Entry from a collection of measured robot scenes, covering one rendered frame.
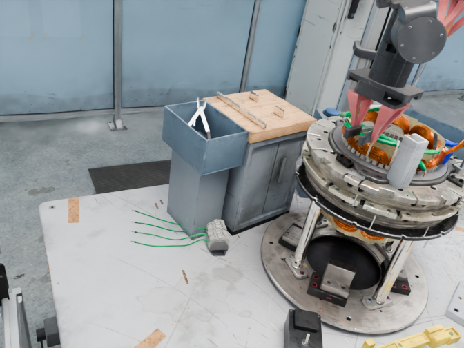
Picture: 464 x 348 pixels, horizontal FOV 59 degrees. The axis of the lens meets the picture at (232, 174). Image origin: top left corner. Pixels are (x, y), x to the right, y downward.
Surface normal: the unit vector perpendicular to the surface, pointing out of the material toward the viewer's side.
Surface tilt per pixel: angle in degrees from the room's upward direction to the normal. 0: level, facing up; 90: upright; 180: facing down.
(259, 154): 90
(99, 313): 0
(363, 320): 0
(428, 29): 88
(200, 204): 90
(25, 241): 0
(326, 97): 90
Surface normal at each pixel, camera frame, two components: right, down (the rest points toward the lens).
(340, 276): -0.33, 0.47
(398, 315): 0.15, -0.83
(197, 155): -0.79, 0.22
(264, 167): 0.59, 0.51
